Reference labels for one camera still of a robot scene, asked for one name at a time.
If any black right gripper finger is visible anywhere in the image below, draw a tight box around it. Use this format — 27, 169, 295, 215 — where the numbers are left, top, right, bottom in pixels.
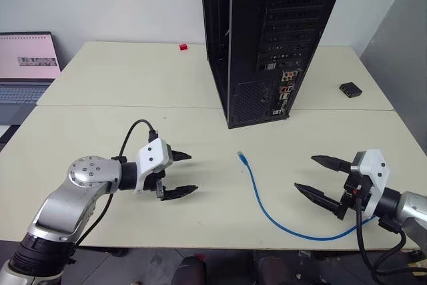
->
310, 155, 354, 174
294, 182, 348, 222

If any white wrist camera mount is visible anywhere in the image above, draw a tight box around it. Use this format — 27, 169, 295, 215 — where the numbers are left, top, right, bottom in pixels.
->
134, 138, 175, 195
350, 148, 392, 216

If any blue ethernet cable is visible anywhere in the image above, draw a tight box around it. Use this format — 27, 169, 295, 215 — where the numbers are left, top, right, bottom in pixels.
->
236, 151, 380, 241

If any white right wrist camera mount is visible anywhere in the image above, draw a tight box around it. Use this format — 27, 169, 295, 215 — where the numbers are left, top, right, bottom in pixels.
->
350, 148, 392, 216

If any dark rounded shape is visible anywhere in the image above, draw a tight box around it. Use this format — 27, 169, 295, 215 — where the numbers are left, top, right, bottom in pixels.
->
252, 250, 303, 285
179, 254, 208, 285

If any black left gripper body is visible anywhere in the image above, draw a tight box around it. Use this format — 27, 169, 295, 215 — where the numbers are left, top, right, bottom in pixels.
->
149, 144, 175, 182

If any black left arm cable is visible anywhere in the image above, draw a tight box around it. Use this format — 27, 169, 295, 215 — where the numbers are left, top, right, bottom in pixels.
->
75, 119, 158, 250

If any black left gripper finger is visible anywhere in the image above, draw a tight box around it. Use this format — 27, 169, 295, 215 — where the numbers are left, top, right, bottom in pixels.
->
155, 180, 200, 202
171, 150, 193, 163

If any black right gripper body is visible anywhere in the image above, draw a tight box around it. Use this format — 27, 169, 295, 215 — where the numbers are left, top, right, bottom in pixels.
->
340, 172, 372, 214

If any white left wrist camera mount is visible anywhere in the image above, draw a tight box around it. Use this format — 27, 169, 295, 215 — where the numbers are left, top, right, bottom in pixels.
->
134, 138, 175, 195

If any small black adapter box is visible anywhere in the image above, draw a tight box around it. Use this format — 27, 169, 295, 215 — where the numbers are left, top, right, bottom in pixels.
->
339, 81, 363, 99

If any open grey laptop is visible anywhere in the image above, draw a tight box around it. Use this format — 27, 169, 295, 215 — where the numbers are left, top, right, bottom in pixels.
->
0, 31, 63, 126

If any black computer tower case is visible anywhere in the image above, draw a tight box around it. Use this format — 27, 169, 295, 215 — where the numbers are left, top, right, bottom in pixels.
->
199, 0, 351, 129

